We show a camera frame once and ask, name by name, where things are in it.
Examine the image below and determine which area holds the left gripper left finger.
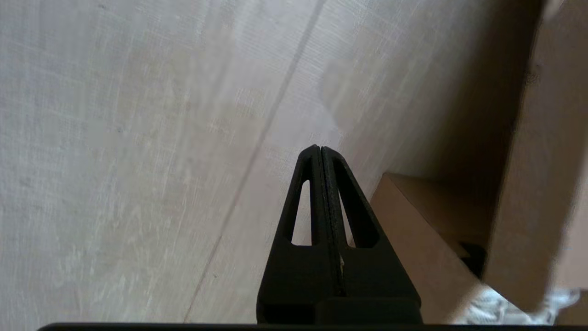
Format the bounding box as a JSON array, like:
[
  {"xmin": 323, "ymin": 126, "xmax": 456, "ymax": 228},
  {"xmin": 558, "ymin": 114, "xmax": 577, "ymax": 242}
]
[{"xmin": 256, "ymin": 145, "xmax": 344, "ymax": 323}]

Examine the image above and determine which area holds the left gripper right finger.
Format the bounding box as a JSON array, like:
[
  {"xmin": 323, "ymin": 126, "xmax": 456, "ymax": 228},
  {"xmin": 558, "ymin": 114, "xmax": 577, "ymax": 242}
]
[{"xmin": 322, "ymin": 146, "xmax": 422, "ymax": 300}]

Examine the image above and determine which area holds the white lace-up sneaker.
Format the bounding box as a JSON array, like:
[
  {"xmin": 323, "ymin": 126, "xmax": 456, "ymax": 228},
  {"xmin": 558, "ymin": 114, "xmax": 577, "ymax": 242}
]
[{"xmin": 455, "ymin": 286, "xmax": 582, "ymax": 325}]

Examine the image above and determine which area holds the cardboard shoe box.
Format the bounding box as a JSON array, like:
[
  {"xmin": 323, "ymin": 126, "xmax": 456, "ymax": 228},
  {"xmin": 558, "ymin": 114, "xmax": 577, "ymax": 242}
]
[{"xmin": 370, "ymin": 0, "xmax": 588, "ymax": 325}]

